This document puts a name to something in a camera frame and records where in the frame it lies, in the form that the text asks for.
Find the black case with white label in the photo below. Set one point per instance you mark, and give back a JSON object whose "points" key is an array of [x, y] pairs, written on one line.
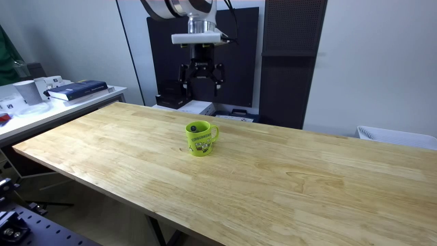
{"points": [[239, 117]]}

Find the white small device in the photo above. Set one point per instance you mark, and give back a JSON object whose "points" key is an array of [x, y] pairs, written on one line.
{"points": [[48, 83]]}

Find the metal clamp fixture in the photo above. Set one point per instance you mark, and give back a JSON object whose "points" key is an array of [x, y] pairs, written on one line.
{"points": [[13, 227]]}

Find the yellow-green plastic mug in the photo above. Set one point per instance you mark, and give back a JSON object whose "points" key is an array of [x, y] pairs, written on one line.
{"points": [[200, 141]]}

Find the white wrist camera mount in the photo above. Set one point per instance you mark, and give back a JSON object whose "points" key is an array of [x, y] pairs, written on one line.
{"points": [[199, 39]]}

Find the dark blue book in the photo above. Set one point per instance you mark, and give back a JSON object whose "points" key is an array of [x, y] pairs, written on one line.
{"points": [[77, 89]]}

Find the black box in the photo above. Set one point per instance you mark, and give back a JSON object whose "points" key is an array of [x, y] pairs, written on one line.
{"points": [[173, 96]]}

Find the white plastic bin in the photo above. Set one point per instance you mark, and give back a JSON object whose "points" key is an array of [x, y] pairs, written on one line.
{"points": [[397, 137]]}

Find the black table leg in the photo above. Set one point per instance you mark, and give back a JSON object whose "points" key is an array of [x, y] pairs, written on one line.
{"points": [[160, 233]]}

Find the white side table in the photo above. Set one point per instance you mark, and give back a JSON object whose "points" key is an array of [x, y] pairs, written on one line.
{"points": [[69, 110]]}

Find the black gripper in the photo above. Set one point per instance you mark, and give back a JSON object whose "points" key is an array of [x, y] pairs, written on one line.
{"points": [[204, 59]]}

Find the tall dark brown cabinet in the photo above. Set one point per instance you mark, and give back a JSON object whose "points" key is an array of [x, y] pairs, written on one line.
{"points": [[294, 69]]}

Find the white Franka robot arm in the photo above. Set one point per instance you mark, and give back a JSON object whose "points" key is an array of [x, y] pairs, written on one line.
{"points": [[182, 7]]}

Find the black perforated breadboard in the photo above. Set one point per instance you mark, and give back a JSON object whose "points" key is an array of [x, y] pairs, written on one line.
{"points": [[50, 230]]}

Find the green fabric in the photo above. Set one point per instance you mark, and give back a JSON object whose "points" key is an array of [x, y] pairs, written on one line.
{"points": [[9, 59]]}

